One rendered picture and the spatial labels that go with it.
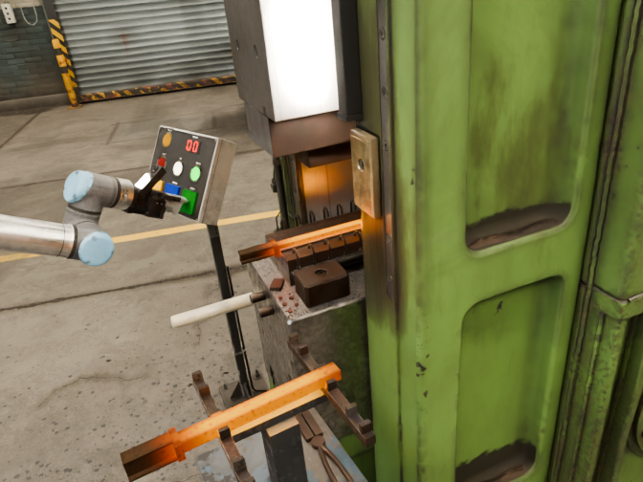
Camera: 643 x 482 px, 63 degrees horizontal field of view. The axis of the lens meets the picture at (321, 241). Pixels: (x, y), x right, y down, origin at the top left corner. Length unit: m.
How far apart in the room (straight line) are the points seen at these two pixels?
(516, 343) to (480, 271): 0.34
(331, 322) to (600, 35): 0.83
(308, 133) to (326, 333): 0.49
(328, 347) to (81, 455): 1.39
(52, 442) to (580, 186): 2.21
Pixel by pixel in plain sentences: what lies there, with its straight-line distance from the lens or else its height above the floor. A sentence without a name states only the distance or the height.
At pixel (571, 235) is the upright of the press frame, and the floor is 1.10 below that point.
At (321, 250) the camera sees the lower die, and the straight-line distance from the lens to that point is 1.40.
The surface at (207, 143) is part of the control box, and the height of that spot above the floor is 1.18.
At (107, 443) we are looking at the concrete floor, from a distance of 2.48.
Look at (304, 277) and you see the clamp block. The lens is 1.31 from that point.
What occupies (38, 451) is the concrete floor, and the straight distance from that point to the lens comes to 2.60.
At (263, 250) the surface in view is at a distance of 1.40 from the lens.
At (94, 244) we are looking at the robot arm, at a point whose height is 1.08.
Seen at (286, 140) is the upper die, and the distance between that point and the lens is 1.25.
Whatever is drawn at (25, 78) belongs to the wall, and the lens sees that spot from 9.65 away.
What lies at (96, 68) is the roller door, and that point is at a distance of 9.35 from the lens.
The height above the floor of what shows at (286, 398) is 0.97.
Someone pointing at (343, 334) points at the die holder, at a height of 0.83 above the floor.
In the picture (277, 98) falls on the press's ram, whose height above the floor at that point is 1.41.
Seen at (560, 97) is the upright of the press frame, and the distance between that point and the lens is 1.18.
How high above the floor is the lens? 1.66
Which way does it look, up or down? 28 degrees down
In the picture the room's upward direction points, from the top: 6 degrees counter-clockwise
